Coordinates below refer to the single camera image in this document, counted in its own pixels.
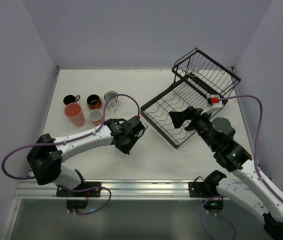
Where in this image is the white brown ceramic cup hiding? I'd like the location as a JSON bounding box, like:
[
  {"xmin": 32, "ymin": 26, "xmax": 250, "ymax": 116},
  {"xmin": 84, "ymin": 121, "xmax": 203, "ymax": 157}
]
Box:
[{"xmin": 103, "ymin": 90, "xmax": 120, "ymax": 111}]

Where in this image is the left black controller box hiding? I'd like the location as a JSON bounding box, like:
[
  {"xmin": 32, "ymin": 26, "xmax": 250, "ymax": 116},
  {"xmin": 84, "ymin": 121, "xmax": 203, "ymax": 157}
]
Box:
[{"xmin": 66, "ymin": 200, "xmax": 88, "ymax": 212}]

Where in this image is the orange ceramic mug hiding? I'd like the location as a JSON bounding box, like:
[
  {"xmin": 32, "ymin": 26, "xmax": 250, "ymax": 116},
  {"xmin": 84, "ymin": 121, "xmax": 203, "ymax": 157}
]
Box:
[{"xmin": 86, "ymin": 94, "xmax": 102, "ymax": 110}]

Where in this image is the black wire dish rack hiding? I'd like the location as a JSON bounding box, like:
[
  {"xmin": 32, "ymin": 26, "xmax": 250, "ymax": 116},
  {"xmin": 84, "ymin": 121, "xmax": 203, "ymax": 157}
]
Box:
[{"xmin": 141, "ymin": 48, "xmax": 241, "ymax": 149}]

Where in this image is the salmon pink mug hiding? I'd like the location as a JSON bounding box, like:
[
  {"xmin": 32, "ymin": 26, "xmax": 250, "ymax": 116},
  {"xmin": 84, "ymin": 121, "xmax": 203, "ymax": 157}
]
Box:
[{"xmin": 89, "ymin": 109, "xmax": 103, "ymax": 126}]

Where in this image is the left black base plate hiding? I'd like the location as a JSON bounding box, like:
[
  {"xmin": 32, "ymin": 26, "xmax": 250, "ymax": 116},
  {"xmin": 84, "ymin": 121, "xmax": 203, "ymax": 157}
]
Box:
[{"xmin": 56, "ymin": 181, "xmax": 102, "ymax": 198}]

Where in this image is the right black controller box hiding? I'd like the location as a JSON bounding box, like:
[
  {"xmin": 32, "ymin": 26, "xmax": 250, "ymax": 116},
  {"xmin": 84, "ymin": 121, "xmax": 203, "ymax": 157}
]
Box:
[{"xmin": 202, "ymin": 198, "xmax": 224, "ymax": 212}]

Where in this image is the black controller box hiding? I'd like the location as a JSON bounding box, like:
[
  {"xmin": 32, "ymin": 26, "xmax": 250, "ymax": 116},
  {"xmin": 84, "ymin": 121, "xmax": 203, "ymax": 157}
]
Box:
[
  {"xmin": 66, "ymin": 200, "xmax": 88, "ymax": 212},
  {"xmin": 202, "ymin": 198, "xmax": 224, "ymax": 212}
]

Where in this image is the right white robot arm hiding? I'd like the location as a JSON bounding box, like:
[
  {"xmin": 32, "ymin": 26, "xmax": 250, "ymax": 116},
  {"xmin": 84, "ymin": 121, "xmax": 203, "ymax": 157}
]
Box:
[{"xmin": 169, "ymin": 106, "xmax": 283, "ymax": 240}]

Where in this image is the pink tall tumbler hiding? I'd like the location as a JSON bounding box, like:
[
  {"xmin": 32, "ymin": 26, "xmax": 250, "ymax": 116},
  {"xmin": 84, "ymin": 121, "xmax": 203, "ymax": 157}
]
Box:
[{"xmin": 64, "ymin": 102, "xmax": 86, "ymax": 127}]

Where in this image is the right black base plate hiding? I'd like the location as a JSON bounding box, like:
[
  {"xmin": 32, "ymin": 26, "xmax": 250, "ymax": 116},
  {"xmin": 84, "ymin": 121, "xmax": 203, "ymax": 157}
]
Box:
[{"xmin": 188, "ymin": 181, "xmax": 219, "ymax": 198}]

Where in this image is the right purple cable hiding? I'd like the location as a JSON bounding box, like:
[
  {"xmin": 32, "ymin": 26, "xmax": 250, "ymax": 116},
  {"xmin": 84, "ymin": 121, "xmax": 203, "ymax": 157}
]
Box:
[{"xmin": 198, "ymin": 94, "xmax": 283, "ymax": 240}]

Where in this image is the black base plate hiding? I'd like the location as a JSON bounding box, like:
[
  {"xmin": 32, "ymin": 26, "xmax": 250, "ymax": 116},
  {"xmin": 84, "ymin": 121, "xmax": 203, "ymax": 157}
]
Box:
[
  {"xmin": 56, "ymin": 181, "xmax": 102, "ymax": 198},
  {"xmin": 188, "ymin": 181, "xmax": 219, "ymax": 198}
]

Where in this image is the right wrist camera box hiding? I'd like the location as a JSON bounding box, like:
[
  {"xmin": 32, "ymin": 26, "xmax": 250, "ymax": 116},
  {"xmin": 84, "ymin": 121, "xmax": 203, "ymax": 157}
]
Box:
[{"xmin": 201, "ymin": 94, "xmax": 224, "ymax": 115}]

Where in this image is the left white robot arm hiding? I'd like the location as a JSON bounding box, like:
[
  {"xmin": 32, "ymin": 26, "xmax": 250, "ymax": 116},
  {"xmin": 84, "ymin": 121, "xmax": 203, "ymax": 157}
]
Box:
[{"xmin": 26, "ymin": 116, "xmax": 148, "ymax": 193}]

